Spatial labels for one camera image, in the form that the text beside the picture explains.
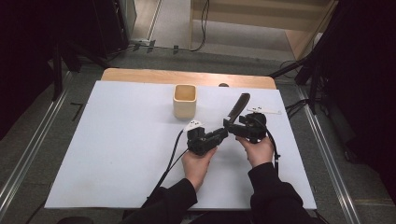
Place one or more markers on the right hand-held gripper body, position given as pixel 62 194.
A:
pixel 253 126

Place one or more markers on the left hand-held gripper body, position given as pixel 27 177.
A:
pixel 200 141

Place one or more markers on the black kitchen knife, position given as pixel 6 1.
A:
pixel 239 105

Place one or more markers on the person's left hand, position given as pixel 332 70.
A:
pixel 197 166

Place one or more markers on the person's right hand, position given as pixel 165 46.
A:
pixel 258 152

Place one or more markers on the beige square cup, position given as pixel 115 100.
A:
pixel 185 107

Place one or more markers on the black tripod stand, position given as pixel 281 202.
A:
pixel 313 81

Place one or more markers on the wooden table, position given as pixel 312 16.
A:
pixel 149 75

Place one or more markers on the white board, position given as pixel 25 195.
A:
pixel 118 155

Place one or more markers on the wooden shelf unit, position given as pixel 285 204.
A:
pixel 249 15

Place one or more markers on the dark curtain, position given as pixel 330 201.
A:
pixel 21 56
pixel 367 77

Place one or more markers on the black cabinet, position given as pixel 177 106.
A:
pixel 109 25

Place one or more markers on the black metal stand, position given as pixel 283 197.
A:
pixel 57 71

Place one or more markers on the metal floor rail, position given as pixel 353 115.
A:
pixel 330 155
pixel 31 149

